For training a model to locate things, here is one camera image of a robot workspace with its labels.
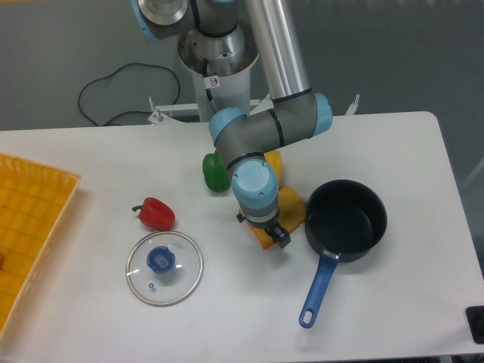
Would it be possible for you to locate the black object at table edge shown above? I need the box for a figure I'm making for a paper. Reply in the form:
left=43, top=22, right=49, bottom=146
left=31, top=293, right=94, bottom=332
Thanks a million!
left=465, top=306, right=484, bottom=345

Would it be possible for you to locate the glass lid with blue knob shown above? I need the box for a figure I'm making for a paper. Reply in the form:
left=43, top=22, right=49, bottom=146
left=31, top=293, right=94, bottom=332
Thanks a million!
left=125, top=231, right=204, bottom=307

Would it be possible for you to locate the yellow toy bell pepper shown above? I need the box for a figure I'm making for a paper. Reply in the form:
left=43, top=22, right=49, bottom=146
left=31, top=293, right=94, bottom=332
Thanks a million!
left=264, top=150, right=283, bottom=185

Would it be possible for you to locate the yellow plastic basket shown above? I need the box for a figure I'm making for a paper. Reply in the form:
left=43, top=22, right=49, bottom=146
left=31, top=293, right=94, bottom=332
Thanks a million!
left=1, top=154, right=82, bottom=333

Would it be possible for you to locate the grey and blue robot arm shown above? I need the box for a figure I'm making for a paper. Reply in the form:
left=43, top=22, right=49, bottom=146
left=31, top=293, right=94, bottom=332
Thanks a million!
left=132, top=1, right=333, bottom=247

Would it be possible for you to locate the black saucepan with blue handle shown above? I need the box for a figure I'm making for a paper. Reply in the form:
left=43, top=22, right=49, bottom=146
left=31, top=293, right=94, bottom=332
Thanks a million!
left=299, top=179, right=387, bottom=329

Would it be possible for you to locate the green toy bell pepper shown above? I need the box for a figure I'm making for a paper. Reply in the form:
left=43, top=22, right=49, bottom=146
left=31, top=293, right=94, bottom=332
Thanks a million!
left=202, top=150, right=230, bottom=193

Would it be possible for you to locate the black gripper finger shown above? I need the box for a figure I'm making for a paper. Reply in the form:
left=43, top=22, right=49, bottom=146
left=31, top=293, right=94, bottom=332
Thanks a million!
left=264, top=222, right=291, bottom=249

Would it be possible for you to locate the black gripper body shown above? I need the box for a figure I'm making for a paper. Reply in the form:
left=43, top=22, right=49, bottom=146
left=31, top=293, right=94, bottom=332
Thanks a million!
left=236, top=208, right=279, bottom=229

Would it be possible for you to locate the black cable on floor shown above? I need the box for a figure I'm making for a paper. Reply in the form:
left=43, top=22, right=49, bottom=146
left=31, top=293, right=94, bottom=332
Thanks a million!
left=77, top=62, right=181, bottom=128

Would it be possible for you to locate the red toy bell pepper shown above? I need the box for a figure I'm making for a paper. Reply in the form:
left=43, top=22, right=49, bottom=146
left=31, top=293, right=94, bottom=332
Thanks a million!
left=132, top=197, right=175, bottom=231

